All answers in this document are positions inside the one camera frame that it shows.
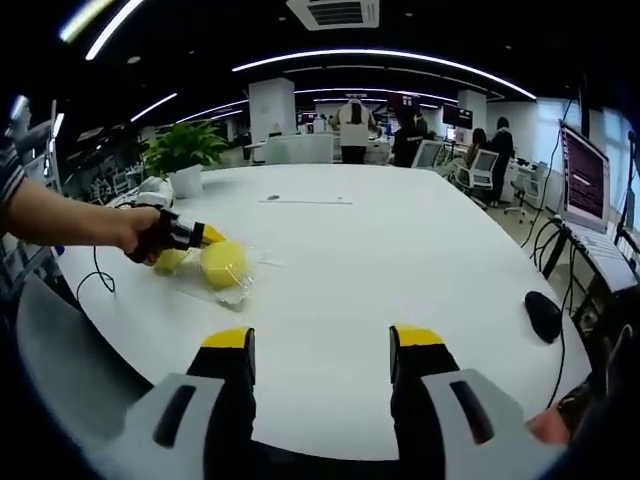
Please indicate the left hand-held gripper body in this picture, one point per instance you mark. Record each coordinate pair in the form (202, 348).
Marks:
(152, 198)

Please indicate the person's right hand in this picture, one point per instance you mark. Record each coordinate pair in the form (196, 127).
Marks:
(547, 427)

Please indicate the grey chair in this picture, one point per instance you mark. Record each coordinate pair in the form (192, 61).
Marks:
(70, 350)

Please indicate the yellow rectangular silicone block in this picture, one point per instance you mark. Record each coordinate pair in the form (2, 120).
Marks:
(170, 261)

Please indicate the yellow round silicone block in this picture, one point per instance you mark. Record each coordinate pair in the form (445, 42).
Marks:
(227, 265)

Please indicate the round yellow sponge in bag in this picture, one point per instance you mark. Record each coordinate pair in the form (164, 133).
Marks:
(245, 295)

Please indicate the green potted plant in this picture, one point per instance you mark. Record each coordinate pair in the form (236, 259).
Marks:
(185, 145)

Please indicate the straight ceiling light strip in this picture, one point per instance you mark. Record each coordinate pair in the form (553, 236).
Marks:
(112, 30)

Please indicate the white office chair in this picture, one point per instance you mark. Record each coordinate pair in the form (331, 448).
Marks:
(530, 190)
(480, 170)

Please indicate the open laptop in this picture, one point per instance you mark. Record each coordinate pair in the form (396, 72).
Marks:
(585, 180)

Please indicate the short ceiling light strip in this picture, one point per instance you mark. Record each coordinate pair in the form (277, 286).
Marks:
(154, 107)

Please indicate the person's left hand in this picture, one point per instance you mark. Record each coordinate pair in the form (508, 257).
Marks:
(142, 232)

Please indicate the wall screen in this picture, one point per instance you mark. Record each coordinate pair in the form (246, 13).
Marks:
(457, 116)

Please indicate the black computer mouse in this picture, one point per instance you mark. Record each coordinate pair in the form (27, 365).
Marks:
(542, 315)

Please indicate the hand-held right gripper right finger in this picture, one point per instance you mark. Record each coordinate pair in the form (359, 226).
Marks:
(425, 390)

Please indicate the ceiling air conditioner vent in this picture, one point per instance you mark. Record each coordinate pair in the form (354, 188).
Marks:
(334, 12)

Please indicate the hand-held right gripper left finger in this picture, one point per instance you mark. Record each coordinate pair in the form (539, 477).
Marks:
(225, 400)

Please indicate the white plant pot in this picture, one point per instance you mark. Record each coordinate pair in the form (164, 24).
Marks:
(186, 182)

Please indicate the long curved ceiling light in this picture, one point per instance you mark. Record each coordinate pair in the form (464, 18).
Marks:
(380, 53)

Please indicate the storage shelf rack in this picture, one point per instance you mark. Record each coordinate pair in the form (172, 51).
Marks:
(35, 155)

